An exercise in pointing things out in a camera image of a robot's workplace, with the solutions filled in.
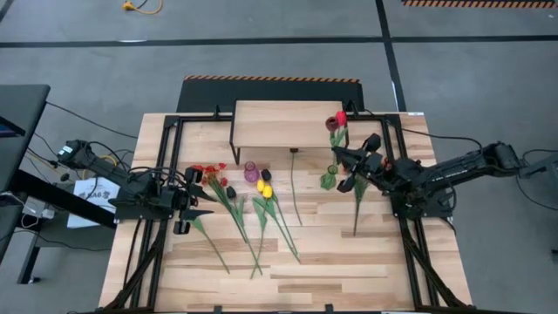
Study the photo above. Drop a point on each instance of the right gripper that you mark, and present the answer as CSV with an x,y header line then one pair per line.
x,y
370,165

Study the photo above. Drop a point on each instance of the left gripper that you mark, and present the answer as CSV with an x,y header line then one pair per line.
x,y
178,198

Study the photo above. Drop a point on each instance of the green glass vase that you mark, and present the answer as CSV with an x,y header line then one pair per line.
x,y
328,181

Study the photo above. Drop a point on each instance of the black artificial tulip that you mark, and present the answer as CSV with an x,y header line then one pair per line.
x,y
231,192
266,175

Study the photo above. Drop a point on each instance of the dark red artificial tulip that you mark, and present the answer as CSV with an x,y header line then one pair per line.
x,y
331,124

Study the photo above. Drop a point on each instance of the purple glass vase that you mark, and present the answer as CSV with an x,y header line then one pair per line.
x,y
251,173

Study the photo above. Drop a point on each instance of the yellow artificial tulip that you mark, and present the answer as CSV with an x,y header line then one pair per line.
x,y
267,192
260,186

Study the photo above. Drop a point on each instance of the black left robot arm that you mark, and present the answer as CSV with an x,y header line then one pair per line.
x,y
102,168

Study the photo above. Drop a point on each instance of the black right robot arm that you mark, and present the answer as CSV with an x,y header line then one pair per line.
x,y
457,168

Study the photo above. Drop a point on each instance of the wooden shelf with black legs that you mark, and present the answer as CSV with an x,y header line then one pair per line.
x,y
283,124

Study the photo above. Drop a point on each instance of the red artificial flower bunch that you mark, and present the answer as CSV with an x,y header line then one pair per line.
x,y
211,170

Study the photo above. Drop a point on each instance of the white printed paper sheet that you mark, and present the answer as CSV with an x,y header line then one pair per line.
x,y
98,192

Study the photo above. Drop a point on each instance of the black hazard-striped floor mat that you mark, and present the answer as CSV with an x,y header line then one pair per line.
x,y
209,93

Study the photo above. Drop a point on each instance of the black floor tape line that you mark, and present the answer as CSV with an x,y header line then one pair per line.
x,y
174,42
388,52

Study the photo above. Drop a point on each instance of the white power adapter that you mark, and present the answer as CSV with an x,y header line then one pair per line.
x,y
35,207

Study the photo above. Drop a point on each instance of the grey metal stand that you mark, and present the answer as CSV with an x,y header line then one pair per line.
x,y
542,168

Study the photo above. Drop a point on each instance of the black desk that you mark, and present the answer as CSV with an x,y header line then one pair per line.
x,y
22,104

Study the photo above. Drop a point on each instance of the black laptop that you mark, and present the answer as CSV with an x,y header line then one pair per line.
x,y
8,128

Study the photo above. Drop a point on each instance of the hazard-striped floor tape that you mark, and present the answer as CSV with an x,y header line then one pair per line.
x,y
479,3

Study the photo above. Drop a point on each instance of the black aluminium table frame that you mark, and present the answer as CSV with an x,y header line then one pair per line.
x,y
171,120

